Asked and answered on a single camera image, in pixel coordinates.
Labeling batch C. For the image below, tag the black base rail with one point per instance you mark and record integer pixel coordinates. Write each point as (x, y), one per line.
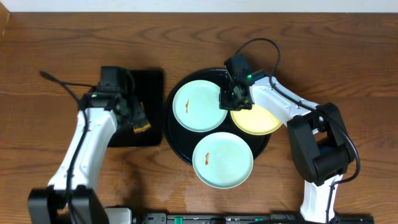
(162, 218)

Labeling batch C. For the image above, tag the yellow green sponge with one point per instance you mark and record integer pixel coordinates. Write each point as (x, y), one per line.
(140, 122)

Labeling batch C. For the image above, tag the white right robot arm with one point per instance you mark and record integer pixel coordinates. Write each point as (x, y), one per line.
(322, 151)

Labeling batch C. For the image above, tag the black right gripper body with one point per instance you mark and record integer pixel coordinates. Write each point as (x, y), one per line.
(230, 100)

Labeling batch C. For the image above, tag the mint green plate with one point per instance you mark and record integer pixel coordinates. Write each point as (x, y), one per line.
(222, 160)
(196, 106)

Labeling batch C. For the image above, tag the round black tray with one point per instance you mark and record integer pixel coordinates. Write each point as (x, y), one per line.
(183, 141)

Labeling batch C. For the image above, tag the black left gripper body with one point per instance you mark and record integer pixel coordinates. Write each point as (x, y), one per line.
(134, 111)

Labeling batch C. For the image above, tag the rectangular black tray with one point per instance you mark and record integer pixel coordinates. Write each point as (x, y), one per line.
(150, 92)

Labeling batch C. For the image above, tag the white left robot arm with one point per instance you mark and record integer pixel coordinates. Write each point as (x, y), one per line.
(70, 196)

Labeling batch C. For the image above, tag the yellow plastic plate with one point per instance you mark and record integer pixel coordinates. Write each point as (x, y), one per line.
(257, 121)

